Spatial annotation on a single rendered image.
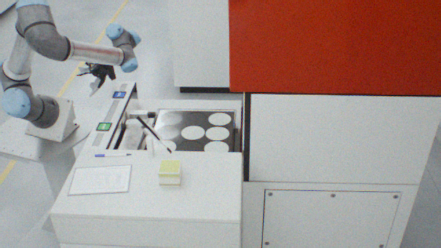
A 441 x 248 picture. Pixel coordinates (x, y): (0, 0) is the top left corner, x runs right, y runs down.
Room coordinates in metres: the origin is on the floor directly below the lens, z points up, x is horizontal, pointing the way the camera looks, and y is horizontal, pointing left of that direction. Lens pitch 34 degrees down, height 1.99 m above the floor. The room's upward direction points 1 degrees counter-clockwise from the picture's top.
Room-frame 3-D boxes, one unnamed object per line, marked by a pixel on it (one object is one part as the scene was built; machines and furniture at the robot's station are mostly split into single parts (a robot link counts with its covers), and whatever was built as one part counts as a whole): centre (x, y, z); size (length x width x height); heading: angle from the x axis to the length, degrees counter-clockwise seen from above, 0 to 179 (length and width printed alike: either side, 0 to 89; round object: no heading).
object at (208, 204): (1.17, 0.24, 0.89); 0.62 x 0.35 x 0.14; 86
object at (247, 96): (1.72, -0.12, 1.02); 0.82 x 0.03 x 0.40; 176
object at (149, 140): (1.31, 0.25, 1.03); 0.06 x 0.04 x 0.13; 86
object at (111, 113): (1.64, 0.48, 0.89); 0.55 x 0.09 x 0.14; 176
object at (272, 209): (1.70, -0.46, 0.41); 0.82 x 0.71 x 0.82; 176
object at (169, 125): (1.55, 0.12, 0.90); 0.34 x 0.34 x 0.01; 86
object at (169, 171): (1.17, 0.18, 1.00); 0.07 x 0.07 x 0.07; 87
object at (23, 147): (1.73, 0.83, 0.75); 0.45 x 0.44 x 0.13; 70
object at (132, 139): (1.55, 0.39, 0.87); 0.36 x 0.08 x 0.03; 176
